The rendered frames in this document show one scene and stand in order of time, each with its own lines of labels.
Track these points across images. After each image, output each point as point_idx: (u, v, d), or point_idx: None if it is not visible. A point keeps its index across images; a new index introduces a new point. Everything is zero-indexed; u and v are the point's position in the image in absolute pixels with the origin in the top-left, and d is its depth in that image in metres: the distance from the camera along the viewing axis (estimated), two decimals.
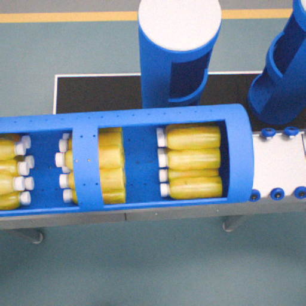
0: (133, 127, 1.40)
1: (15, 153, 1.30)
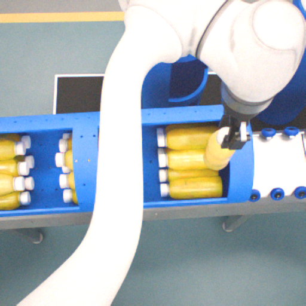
0: None
1: (15, 153, 1.30)
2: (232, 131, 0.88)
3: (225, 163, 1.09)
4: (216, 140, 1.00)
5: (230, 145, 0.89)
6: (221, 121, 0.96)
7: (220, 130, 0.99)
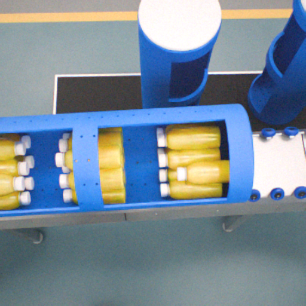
0: (133, 127, 1.40)
1: (15, 153, 1.30)
2: None
3: (222, 180, 1.28)
4: None
5: None
6: None
7: (177, 171, 1.31)
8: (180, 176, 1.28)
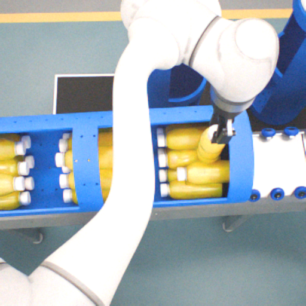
0: None
1: (15, 153, 1.30)
2: (220, 128, 1.01)
3: (222, 180, 1.28)
4: None
5: (219, 140, 1.02)
6: (211, 119, 1.09)
7: (177, 171, 1.31)
8: (180, 176, 1.28)
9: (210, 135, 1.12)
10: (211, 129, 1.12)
